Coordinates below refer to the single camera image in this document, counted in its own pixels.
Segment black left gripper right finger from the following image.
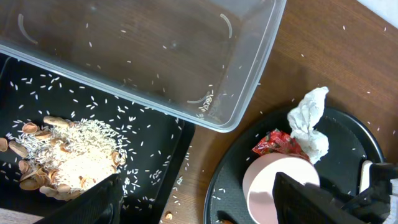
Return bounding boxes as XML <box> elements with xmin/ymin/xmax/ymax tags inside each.
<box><xmin>272</xmin><ymin>172</ymin><xmax>363</xmax><ymax>224</ymax></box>

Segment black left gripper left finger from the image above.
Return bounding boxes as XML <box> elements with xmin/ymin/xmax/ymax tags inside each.
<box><xmin>35</xmin><ymin>174</ymin><xmax>123</xmax><ymax>224</ymax></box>

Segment pink bowl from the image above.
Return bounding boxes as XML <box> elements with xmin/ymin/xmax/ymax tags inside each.
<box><xmin>243</xmin><ymin>153</ymin><xmax>320</xmax><ymax>224</ymax></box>

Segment rice and nut leftovers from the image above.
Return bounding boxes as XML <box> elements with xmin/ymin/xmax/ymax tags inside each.
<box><xmin>1</xmin><ymin>116</ymin><xmax>127</xmax><ymax>201</ymax></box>

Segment red snack wrapper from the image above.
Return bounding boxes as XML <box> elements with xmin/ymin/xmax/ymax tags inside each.
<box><xmin>252</xmin><ymin>129</ymin><xmax>310</xmax><ymax>161</ymax></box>

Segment orange carrot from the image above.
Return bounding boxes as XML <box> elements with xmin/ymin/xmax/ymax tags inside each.
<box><xmin>220</xmin><ymin>220</ymin><xmax>233</xmax><ymax>224</ymax></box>

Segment white tissue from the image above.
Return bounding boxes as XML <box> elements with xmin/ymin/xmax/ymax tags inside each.
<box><xmin>287</xmin><ymin>86</ymin><xmax>329</xmax><ymax>165</ymax></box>

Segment clear plastic waste bin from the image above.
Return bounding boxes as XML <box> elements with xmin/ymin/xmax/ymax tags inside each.
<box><xmin>1</xmin><ymin>0</ymin><xmax>286</xmax><ymax>133</ymax></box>

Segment white plastic fork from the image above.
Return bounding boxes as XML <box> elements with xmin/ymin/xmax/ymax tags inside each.
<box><xmin>359</xmin><ymin>160</ymin><xmax>373</xmax><ymax>193</ymax></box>

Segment black rectangular food tray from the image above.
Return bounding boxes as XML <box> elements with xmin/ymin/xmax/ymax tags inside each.
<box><xmin>1</xmin><ymin>55</ymin><xmax>195</xmax><ymax>223</ymax></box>

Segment round black serving tray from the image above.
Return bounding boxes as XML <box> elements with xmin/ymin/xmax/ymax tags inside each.
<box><xmin>203</xmin><ymin>108</ymin><xmax>385</xmax><ymax>224</ymax></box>

